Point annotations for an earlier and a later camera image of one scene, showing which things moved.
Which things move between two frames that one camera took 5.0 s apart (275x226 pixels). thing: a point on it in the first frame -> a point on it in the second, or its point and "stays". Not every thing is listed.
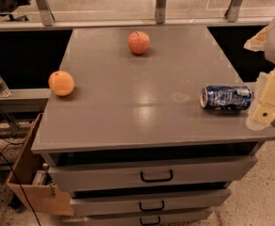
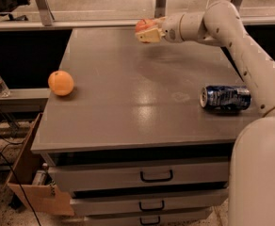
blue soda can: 226,97 stays
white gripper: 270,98 -> 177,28
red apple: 138,41 -> 145,24
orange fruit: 61,83 stays
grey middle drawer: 148,201 stays
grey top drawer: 197,171 stays
